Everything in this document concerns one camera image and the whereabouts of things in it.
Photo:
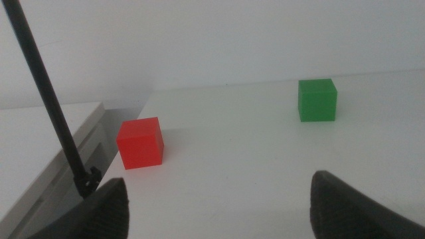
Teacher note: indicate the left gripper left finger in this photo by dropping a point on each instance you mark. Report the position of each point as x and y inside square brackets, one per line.
[103, 212]

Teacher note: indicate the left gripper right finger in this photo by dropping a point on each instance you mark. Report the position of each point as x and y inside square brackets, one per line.
[342, 212]

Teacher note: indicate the red cube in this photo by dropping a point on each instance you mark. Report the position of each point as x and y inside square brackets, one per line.
[139, 146]

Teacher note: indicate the green cube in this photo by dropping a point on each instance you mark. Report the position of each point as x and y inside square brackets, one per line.
[317, 101]

